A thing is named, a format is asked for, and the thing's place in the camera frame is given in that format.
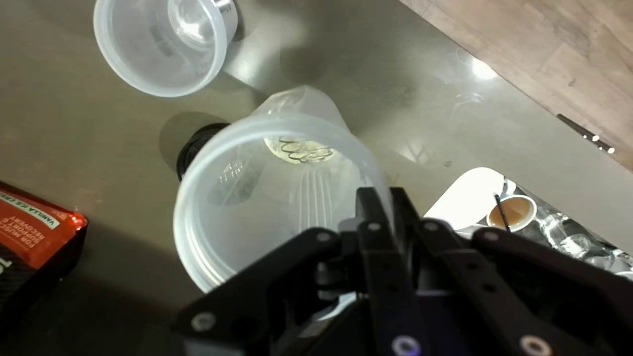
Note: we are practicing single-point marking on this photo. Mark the black red whey protein bag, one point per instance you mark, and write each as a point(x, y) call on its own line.
point(39, 245)

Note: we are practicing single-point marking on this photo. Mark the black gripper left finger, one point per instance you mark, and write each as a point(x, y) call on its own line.
point(395, 320)

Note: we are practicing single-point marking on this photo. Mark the small translucent plastic cup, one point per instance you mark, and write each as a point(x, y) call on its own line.
point(164, 49)

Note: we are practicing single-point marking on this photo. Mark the white bowl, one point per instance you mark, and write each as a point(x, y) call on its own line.
point(484, 199)

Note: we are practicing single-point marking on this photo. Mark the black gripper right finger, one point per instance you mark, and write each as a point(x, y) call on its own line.
point(465, 300)

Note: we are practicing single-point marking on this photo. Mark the silver drawer handle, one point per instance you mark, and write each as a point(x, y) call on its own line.
point(587, 136)

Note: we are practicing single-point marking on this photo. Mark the tall translucent shaker cup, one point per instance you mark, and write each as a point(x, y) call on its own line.
point(287, 168)

